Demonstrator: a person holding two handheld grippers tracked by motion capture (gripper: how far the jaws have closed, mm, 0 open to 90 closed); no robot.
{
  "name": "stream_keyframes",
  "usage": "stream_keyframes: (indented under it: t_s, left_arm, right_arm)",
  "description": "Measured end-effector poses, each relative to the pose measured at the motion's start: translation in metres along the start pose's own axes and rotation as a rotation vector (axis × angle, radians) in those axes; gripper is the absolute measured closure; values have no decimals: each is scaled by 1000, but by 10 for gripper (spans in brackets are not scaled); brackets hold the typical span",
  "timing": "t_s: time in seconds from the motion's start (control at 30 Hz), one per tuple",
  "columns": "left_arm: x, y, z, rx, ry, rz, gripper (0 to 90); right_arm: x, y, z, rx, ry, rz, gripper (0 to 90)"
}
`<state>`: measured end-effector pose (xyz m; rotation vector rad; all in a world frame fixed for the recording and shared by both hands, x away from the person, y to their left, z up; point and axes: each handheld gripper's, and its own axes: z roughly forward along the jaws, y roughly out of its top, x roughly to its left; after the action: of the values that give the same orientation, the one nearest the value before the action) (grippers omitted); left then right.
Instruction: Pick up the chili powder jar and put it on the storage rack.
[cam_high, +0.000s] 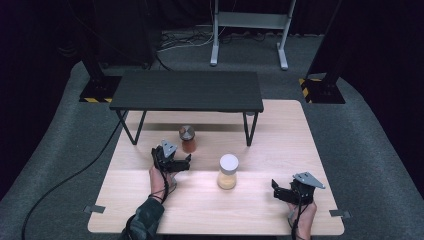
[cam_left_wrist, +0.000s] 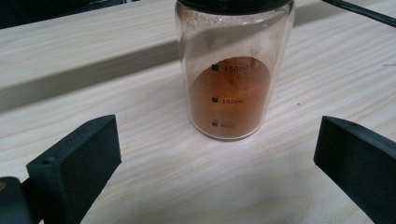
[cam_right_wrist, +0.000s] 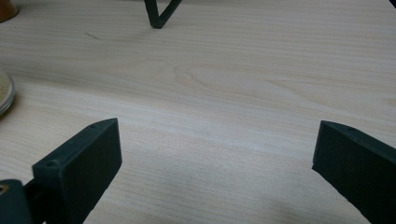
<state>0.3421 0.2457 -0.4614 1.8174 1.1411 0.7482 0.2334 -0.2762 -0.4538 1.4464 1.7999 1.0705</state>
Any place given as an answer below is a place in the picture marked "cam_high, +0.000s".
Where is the right hand-held gripper cable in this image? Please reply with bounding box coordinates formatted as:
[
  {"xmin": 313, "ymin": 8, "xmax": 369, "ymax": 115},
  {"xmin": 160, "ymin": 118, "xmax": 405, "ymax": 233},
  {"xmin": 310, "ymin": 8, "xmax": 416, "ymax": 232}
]
[{"xmin": 288, "ymin": 189, "xmax": 308, "ymax": 240}]

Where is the white-lidded jar of yellow sauce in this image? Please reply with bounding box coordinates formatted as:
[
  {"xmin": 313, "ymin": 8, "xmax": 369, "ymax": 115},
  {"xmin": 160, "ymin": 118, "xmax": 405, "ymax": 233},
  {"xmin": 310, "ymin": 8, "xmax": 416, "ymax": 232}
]
[{"xmin": 216, "ymin": 153, "xmax": 240, "ymax": 191}]

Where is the grey tape strip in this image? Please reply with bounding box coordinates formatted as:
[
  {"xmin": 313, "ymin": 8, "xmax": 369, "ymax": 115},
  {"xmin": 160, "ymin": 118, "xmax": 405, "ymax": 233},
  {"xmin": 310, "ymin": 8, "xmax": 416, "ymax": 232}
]
[
  {"xmin": 328, "ymin": 209, "xmax": 352, "ymax": 220},
  {"xmin": 83, "ymin": 204, "xmax": 107, "ymax": 215}
]

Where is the black cabinet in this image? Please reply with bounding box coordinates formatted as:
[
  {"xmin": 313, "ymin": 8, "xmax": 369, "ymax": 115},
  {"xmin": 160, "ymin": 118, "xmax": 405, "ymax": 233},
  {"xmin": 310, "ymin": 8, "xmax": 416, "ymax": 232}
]
[{"xmin": 95, "ymin": 0, "xmax": 164, "ymax": 70}]

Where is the grey metal stand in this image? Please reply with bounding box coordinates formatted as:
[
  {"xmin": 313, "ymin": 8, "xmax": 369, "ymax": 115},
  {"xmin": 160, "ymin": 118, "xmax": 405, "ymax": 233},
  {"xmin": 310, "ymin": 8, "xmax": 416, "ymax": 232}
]
[{"xmin": 209, "ymin": 0, "xmax": 298, "ymax": 71}]

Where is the black post with striped base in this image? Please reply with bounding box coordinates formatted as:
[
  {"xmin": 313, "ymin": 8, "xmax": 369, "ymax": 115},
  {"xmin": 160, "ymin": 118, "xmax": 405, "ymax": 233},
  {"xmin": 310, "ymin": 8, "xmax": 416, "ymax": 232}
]
[
  {"xmin": 298, "ymin": 0, "xmax": 347, "ymax": 105},
  {"xmin": 78, "ymin": 43, "xmax": 123, "ymax": 104}
]

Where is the person's right hand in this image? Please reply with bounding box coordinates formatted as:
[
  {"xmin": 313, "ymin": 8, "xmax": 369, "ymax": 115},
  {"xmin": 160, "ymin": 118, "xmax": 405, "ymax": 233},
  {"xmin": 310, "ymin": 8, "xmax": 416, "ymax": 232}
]
[{"xmin": 287, "ymin": 201, "xmax": 318, "ymax": 240}]

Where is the hand-held gripper cable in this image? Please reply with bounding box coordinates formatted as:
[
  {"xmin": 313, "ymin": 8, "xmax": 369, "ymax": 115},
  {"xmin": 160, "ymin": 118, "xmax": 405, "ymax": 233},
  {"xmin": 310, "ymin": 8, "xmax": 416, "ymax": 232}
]
[
  {"xmin": 288, "ymin": 189, "xmax": 308, "ymax": 240},
  {"xmin": 123, "ymin": 151, "xmax": 178, "ymax": 240}
]

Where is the thick black floor cable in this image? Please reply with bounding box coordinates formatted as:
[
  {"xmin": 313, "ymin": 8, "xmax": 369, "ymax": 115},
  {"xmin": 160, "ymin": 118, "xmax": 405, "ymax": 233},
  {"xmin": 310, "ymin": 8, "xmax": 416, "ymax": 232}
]
[{"xmin": 21, "ymin": 110, "xmax": 130, "ymax": 240}]

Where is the black shelf with metal legs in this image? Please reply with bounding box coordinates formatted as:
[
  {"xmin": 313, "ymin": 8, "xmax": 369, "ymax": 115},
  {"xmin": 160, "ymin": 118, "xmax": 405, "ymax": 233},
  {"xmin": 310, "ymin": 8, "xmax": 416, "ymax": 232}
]
[{"xmin": 108, "ymin": 69, "xmax": 265, "ymax": 147}]

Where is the metal-lidded jar of orange sauce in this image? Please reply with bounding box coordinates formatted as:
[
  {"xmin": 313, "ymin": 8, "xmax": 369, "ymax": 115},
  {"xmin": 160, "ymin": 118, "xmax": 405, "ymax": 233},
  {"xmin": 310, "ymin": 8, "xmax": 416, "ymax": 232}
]
[{"xmin": 178, "ymin": 124, "xmax": 198, "ymax": 155}]

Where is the left hand-held gripper cable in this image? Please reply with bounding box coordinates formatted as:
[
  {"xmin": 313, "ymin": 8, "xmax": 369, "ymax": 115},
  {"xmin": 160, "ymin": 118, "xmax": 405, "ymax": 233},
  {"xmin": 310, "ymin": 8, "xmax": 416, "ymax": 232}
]
[{"xmin": 123, "ymin": 151, "xmax": 178, "ymax": 240}]

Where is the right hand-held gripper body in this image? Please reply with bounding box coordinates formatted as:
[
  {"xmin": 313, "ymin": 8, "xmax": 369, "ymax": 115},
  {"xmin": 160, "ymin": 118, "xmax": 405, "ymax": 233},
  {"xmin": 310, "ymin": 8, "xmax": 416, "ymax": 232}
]
[{"xmin": 285, "ymin": 171, "xmax": 327, "ymax": 205}]

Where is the bundle of floor cables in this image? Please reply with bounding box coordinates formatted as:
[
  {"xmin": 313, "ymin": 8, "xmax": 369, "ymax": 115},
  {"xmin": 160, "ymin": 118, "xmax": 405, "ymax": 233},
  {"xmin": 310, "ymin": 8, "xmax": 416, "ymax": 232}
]
[{"xmin": 156, "ymin": 28, "xmax": 215, "ymax": 54}]

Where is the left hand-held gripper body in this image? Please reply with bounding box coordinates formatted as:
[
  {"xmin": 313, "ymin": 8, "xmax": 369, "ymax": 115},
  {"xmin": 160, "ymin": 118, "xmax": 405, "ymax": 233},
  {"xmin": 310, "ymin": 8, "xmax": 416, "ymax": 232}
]
[{"xmin": 151, "ymin": 139, "xmax": 184, "ymax": 174}]

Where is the person's left hand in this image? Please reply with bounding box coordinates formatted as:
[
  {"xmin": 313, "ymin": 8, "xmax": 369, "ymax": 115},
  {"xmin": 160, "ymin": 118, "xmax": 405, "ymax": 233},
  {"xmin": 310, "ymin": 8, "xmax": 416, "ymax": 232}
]
[{"xmin": 148, "ymin": 165, "xmax": 178, "ymax": 202}]

